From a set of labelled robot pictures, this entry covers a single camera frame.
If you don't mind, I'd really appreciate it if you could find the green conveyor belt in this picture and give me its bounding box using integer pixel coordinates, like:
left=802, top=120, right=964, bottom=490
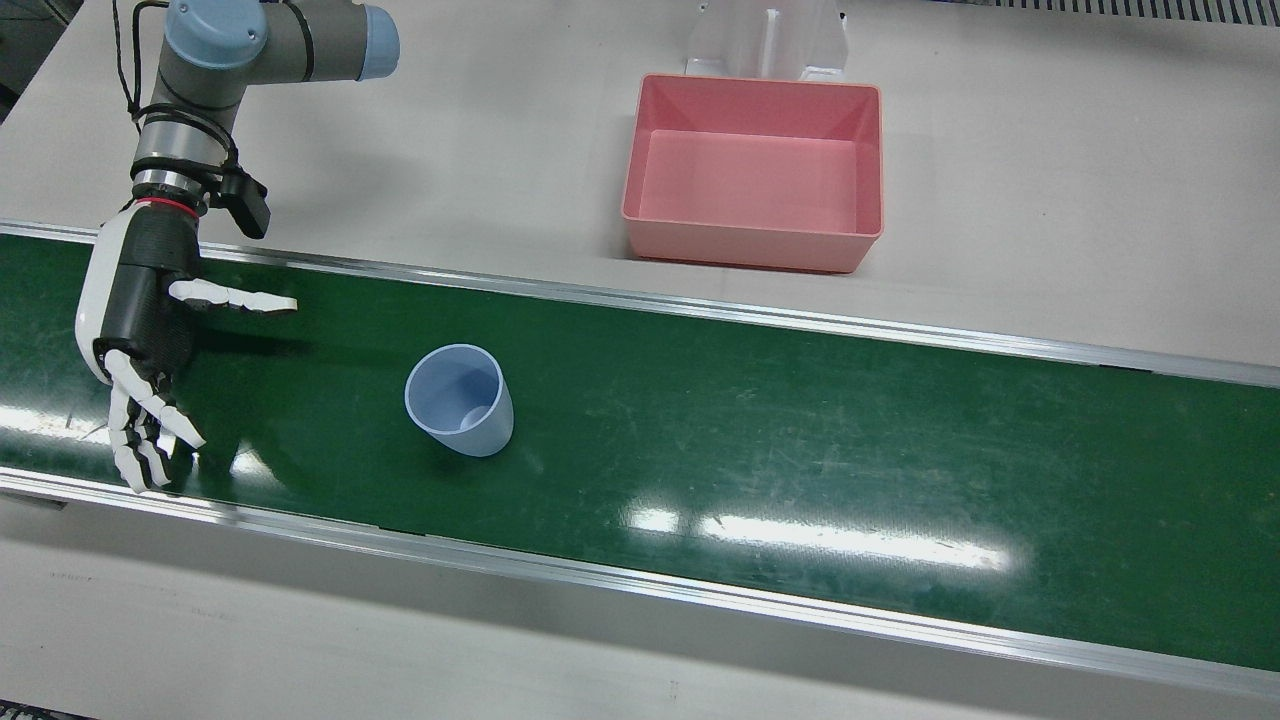
left=0, top=232, right=1280, bottom=673

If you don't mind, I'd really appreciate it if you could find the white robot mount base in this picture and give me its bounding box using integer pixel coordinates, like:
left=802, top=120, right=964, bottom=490
left=685, top=0, right=851, bottom=81

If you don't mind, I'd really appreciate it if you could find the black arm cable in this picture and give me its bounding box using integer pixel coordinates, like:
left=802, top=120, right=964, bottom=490
left=110, top=0, right=241, bottom=176

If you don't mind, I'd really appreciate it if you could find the aluminium conveyor side rail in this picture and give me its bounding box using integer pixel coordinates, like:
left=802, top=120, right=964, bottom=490
left=0, top=465, right=1280, bottom=701
left=0, top=220, right=1280, bottom=389

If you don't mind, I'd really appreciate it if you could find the light blue plastic cup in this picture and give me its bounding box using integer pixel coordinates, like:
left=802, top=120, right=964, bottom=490
left=404, top=344, right=515, bottom=458

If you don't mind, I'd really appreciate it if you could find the pink plastic box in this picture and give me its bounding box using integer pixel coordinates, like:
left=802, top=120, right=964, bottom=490
left=620, top=73, right=885, bottom=275

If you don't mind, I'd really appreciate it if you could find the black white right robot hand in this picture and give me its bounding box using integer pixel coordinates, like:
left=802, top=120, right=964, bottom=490
left=75, top=198, right=299, bottom=495

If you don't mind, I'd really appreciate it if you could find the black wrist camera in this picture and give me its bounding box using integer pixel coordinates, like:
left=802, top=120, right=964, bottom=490
left=215, top=170, right=271, bottom=239

